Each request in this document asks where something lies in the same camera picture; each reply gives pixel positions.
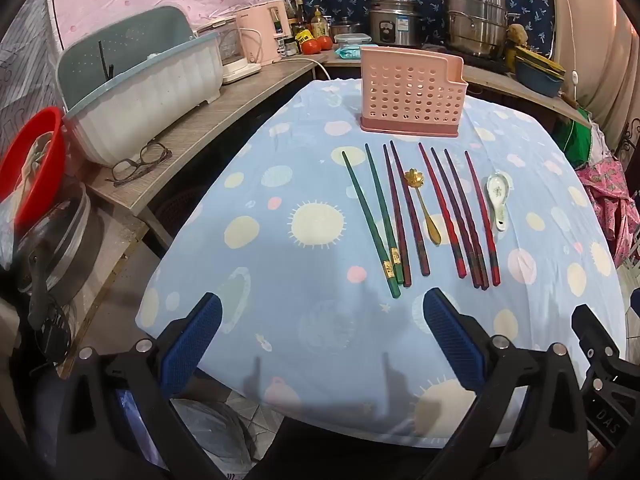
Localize dark purple chopstick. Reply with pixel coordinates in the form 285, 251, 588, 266
382, 144, 412, 289
389, 140, 431, 277

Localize teal lidded food container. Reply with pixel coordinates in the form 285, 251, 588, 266
334, 33, 372, 53

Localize wood grain side counter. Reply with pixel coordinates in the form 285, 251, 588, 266
87, 49, 593, 248

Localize pink floral cloth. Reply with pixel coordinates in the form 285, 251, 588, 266
575, 155, 640, 271

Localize white cable with switch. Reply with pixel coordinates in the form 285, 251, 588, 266
550, 0, 583, 106

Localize stacked blue basins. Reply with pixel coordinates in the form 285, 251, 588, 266
512, 47, 568, 98

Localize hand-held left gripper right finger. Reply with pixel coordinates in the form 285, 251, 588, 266
422, 287, 592, 480

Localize white ceramic spoon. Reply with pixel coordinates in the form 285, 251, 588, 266
486, 172, 508, 232

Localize steel rice cooker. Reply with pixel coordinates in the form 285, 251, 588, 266
369, 0, 422, 48

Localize large steel steamer pot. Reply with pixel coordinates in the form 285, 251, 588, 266
442, 0, 511, 58

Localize dark framed eyeglasses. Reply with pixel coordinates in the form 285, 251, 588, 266
106, 142, 173, 188

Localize gold flower spoon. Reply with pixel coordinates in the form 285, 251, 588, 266
403, 168, 443, 247

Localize dark wooden chair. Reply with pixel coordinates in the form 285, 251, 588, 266
617, 120, 640, 161

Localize red chopstick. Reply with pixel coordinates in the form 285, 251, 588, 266
418, 142, 468, 280
464, 150, 501, 288
430, 147, 481, 290
444, 149, 490, 291

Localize white dish drainer with lid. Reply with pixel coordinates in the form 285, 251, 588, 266
56, 6, 224, 167

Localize black cord bundle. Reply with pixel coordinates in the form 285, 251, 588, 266
27, 255, 73, 363

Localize beige cloth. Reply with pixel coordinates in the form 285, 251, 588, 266
22, 132, 56, 201

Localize amber oil bottle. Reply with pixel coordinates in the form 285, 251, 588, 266
311, 6, 330, 40

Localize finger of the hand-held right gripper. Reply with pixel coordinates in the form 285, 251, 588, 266
571, 303, 627, 372

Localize beige curtain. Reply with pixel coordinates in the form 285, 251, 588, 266
545, 0, 640, 126

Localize red plastic basin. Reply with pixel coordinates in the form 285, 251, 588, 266
0, 106, 67, 226

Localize green bag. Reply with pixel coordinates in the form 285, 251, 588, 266
567, 120, 608, 168

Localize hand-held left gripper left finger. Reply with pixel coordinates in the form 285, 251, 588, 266
54, 292, 227, 480

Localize brown plastic basket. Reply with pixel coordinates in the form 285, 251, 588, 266
150, 185, 201, 231

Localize white power cord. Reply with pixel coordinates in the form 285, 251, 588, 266
280, 57, 331, 81

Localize small steel lidded pot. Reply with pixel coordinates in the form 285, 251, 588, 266
327, 16, 363, 37

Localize green chopstick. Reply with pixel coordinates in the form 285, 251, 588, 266
341, 150, 402, 299
365, 143, 405, 284

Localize pink electric kettle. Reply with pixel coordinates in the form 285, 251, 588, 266
234, 2, 292, 66

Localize blue dotted tablecloth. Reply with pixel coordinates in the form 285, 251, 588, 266
135, 77, 628, 448

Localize glass pot lid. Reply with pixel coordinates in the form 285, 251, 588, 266
17, 180, 106, 306

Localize pink perforated utensil holder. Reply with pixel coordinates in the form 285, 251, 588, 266
359, 45, 468, 138

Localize yellow brown stuffed toy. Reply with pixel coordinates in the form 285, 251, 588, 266
505, 22, 530, 68

